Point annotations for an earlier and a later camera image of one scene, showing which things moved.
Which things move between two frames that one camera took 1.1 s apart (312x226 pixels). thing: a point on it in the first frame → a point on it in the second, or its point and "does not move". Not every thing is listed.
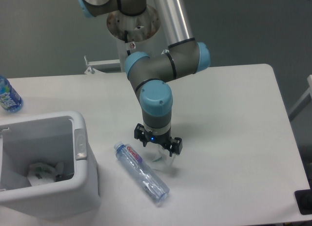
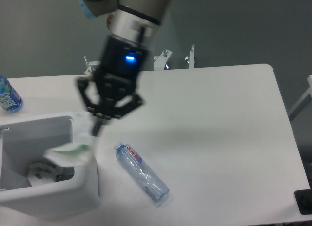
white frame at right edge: [304, 101] does not move
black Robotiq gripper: [172, 145] → [116, 79]
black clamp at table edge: [304, 199] does not move
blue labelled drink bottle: [10, 100] does not move
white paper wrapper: [159, 158] → [80, 151]
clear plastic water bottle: [148, 180] does not move
